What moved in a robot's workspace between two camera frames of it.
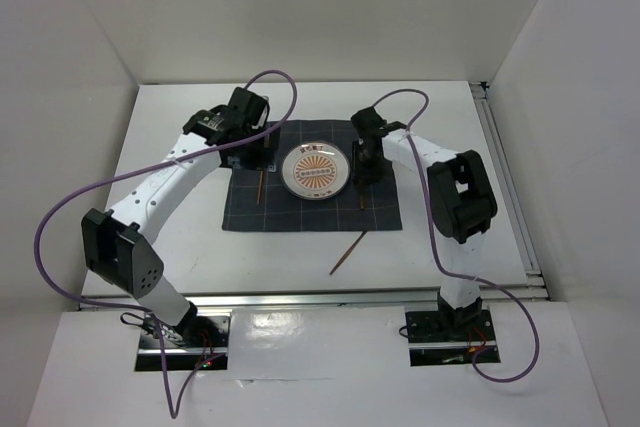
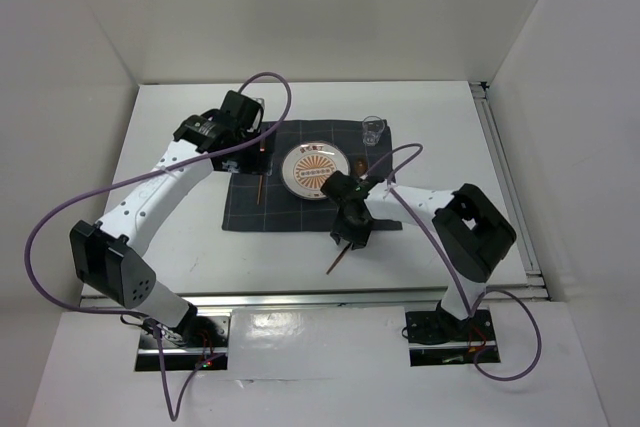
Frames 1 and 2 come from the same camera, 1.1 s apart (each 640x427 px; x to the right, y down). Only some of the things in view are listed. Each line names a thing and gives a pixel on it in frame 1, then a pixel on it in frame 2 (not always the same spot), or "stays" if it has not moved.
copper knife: x=349 y=251 -> x=338 y=258
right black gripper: x=373 y=175 -> x=359 y=237
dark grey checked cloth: x=259 y=199 stays
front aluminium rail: x=317 y=300 stays
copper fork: x=258 y=195 stays
